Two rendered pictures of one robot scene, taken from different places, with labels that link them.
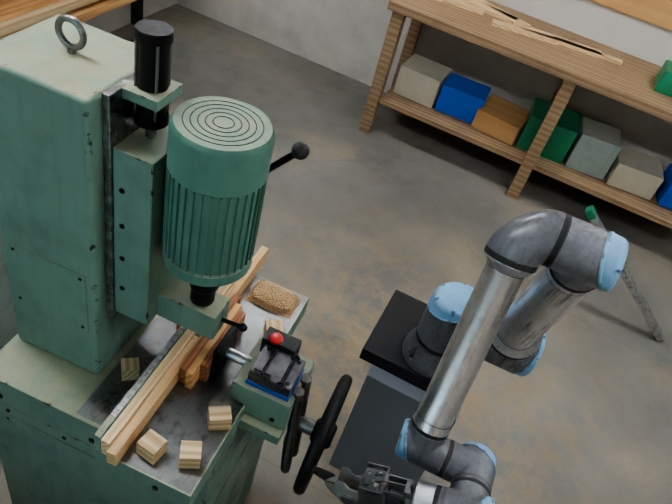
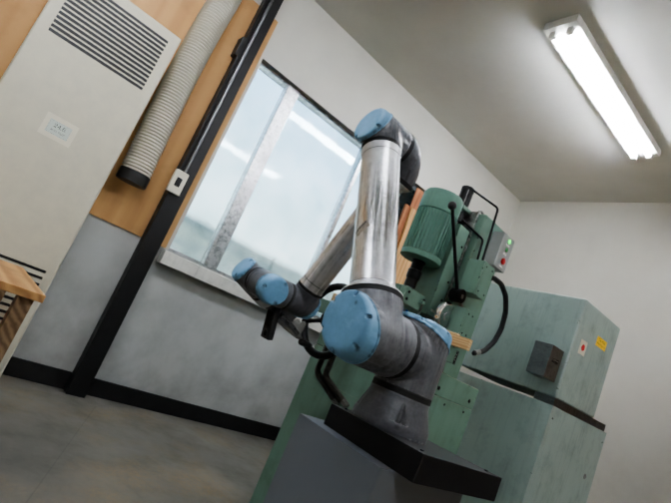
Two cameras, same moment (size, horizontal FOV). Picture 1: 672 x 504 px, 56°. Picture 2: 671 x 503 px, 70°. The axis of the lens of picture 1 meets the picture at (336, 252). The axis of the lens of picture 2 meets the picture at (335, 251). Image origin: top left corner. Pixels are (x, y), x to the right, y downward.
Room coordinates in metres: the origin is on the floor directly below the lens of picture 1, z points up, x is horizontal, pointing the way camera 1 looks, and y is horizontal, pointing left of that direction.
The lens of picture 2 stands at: (1.94, -1.47, 0.73)
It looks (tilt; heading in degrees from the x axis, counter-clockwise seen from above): 10 degrees up; 131
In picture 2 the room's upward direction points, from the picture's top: 23 degrees clockwise
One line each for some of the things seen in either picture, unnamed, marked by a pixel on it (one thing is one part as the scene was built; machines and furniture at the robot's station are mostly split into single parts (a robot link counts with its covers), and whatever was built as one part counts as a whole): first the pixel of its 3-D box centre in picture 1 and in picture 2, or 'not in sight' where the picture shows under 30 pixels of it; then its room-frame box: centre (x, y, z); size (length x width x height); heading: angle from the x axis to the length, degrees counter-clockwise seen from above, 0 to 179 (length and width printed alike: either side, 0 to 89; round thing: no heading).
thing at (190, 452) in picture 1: (190, 454); not in sight; (0.63, 0.16, 0.92); 0.04 x 0.04 x 0.04; 17
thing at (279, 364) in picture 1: (278, 361); not in sight; (0.85, 0.05, 0.99); 0.13 x 0.11 x 0.06; 171
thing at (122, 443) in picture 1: (201, 337); (398, 322); (0.91, 0.24, 0.92); 0.68 x 0.02 x 0.04; 171
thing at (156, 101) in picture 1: (150, 75); (462, 205); (0.91, 0.38, 1.53); 0.08 x 0.08 x 0.17; 81
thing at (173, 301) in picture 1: (192, 308); (407, 299); (0.89, 0.26, 1.03); 0.14 x 0.07 x 0.09; 81
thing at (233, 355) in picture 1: (236, 356); not in sight; (0.86, 0.14, 0.95); 0.09 x 0.07 x 0.09; 171
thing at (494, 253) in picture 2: not in sight; (498, 251); (1.08, 0.53, 1.40); 0.10 x 0.06 x 0.16; 81
